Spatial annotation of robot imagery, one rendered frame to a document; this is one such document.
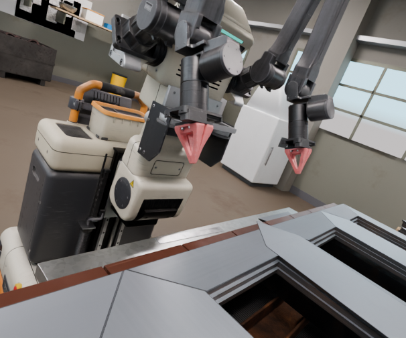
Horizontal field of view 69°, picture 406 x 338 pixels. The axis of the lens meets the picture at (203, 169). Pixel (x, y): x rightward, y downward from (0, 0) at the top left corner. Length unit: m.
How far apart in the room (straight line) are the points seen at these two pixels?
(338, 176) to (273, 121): 1.29
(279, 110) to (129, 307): 4.01
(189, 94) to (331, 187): 4.31
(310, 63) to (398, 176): 3.71
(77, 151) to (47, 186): 0.16
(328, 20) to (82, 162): 0.90
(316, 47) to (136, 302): 0.80
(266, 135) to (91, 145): 3.37
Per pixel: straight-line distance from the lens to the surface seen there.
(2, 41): 6.43
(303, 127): 0.92
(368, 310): 0.71
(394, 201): 4.57
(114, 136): 1.20
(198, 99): 0.57
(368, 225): 1.43
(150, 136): 0.85
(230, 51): 0.55
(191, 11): 0.63
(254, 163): 4.32
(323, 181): 4.84
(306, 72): 0.94
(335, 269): 0.79
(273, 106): 4.35
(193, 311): 0.45
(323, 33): 0.97
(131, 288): 0.45
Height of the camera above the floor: 1.14
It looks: 15 degrees down
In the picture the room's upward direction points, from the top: 21 degrees clockwise
